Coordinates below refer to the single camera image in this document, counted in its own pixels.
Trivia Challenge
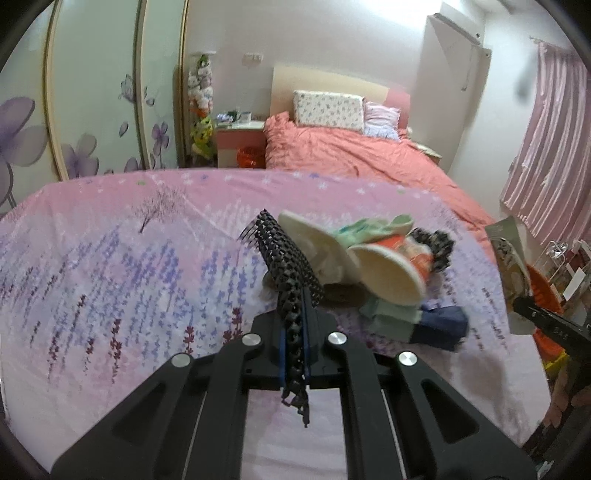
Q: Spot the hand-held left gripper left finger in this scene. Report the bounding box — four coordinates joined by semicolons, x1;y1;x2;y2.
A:
50;311;296;480

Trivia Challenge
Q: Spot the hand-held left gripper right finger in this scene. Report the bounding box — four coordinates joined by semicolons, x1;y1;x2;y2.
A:
305;309;539;480

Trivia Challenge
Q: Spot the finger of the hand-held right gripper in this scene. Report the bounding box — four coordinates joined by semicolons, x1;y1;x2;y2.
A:
512;296;546;326

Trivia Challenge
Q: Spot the orange plastic basket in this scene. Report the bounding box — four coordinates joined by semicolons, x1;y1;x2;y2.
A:
525;263;570;370

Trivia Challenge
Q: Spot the black studded rubber strip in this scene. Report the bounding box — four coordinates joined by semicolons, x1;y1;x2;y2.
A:
238;210;324;428

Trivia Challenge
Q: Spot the black floral cloth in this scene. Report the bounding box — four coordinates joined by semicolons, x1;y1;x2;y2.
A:
410;227;456;274

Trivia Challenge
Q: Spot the pale green folded cloth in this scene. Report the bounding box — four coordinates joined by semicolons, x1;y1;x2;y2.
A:
359;296;423;343

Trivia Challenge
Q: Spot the navy blue folded cloth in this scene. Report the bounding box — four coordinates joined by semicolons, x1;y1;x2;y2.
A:
410;304;470;354

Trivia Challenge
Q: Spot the orange instant noodle cup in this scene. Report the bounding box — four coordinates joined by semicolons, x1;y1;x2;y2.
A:
347;232;435;308

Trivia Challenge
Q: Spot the cream paper bowl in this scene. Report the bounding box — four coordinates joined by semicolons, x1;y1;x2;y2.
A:
278;210;352;283

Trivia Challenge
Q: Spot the green patterned cloth cover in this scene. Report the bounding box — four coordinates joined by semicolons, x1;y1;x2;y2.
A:
335;213;415;251

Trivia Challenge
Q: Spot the pink lavender printed tablecloth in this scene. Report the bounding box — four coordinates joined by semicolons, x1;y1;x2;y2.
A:
0;168;555;480

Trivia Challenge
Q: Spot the pink striped curtain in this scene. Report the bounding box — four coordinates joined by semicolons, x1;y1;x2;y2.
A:
499;41;591;246

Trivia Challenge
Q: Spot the cream bedside table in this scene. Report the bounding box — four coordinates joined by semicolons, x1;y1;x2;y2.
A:
414;142;443;163

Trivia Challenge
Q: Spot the red bag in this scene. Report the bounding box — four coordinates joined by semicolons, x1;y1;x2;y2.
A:
236;146;267;169

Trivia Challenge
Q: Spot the salmon duvet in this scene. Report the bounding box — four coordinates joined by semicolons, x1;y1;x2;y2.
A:
264;114;497;223

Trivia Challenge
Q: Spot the pink white nightstand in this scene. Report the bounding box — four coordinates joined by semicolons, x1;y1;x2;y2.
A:
215;120;267;169

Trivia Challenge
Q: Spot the pink striped pillow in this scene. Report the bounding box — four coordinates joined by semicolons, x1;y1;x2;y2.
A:
363;102;402;140

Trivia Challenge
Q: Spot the pink bed headboard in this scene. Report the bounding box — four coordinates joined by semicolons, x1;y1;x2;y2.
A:
385;89;411;131

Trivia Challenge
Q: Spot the floral white pillow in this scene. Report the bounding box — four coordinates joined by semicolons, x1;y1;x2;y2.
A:
293;89;366;136

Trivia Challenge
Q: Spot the column of plush toys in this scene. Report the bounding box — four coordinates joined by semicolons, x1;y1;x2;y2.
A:
187;54;217;161

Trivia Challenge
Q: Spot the cream bed headboard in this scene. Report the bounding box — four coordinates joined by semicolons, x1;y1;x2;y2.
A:
271;65;389;124

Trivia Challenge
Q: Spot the floral sliding wardrobe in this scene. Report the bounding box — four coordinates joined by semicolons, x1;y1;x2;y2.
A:
0;0;191;217

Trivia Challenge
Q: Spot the white wire rack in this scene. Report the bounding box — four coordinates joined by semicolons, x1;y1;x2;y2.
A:
549;239;591;283

